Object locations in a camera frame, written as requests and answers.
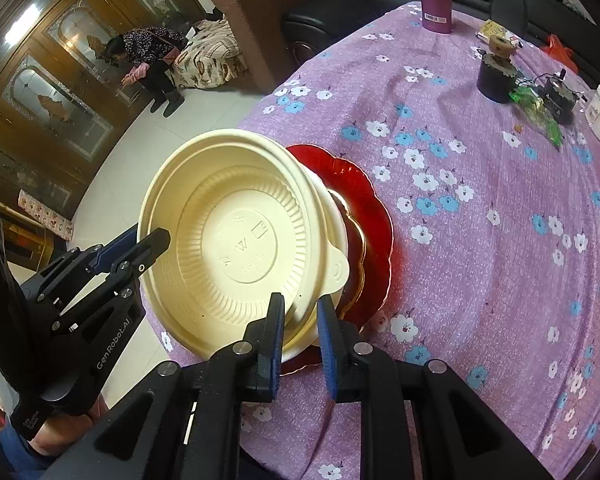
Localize large red plate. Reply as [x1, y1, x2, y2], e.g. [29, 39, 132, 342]
[279, 143, 396, 376]

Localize person's left hand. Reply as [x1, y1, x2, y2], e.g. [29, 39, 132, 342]
[27, 392, 108, 458]

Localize patterned carton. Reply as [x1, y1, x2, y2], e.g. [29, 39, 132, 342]
[17, 189, 76, 241]

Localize purple floral tablecloth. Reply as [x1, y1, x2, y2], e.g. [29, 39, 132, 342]
[147, 0, 600, 480]

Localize red plastic bag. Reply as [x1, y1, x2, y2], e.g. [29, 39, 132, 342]
[540, 34, 578, 73]

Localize small red gold-rimmed plate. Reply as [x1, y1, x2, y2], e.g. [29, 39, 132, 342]
[325, 187, 368, 323]

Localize small yellow box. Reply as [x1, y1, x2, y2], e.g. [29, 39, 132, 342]
[476, 19, 521, 46]

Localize wooden glass-door cabinet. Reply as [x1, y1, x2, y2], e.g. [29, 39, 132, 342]
[0, 0, 206, 201]

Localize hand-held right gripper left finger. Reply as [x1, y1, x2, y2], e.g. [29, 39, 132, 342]
[45, 291, 287, 480]

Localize person's left forearm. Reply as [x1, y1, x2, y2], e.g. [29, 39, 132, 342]
[0, 427, 81, 480]

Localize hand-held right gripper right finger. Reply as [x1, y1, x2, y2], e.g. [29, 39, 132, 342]
[316, 296, 556, 480]

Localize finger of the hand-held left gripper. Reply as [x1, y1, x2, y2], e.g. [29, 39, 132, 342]
[55, 227, 172, 335]
[40, 224, 141, 307]

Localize brown upholstered chair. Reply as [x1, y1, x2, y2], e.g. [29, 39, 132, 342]
[207, 0, 351, 93]

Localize green plastic wrapper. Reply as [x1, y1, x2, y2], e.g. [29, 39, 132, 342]
[510, 85, 563, 148]

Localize beige patterned blanket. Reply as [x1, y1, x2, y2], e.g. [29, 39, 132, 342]
[172, 19, 248, 90]

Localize black cylinder with wooden knob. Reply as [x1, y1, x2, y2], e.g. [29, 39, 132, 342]
[476, 35, 518, 104]

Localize small black jar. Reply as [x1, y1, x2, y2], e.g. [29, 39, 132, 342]
[537, 76, 578, 125]

